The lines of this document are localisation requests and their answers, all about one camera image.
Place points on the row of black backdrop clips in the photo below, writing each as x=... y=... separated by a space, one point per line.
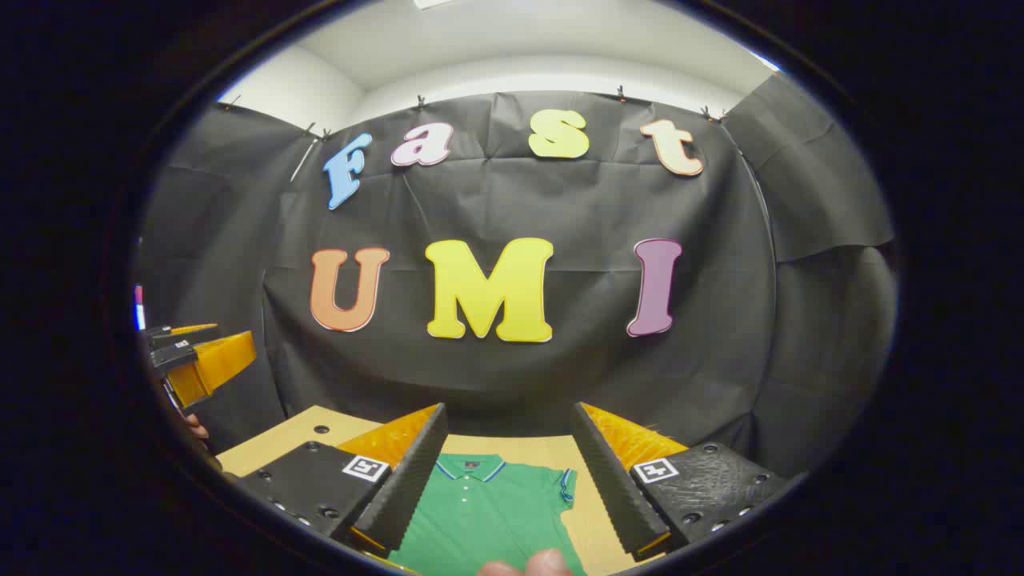
x=419 y=102

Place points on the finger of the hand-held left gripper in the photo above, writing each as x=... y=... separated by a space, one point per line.
x=160 y=334
x=216 y=364

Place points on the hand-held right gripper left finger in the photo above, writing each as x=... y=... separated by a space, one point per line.
x=408 y=488

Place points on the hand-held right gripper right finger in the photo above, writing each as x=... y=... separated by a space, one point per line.
x=608 y=488

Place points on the green T-shirt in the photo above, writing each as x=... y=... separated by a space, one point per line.
x=480 y=520

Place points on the black backdrop cloth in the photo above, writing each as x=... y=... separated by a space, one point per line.
x=560 y=376

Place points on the bright blue screen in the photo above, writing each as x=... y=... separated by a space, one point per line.
x=140 y=308

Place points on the ceiling light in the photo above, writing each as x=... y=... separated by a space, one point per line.
x=432 y=3

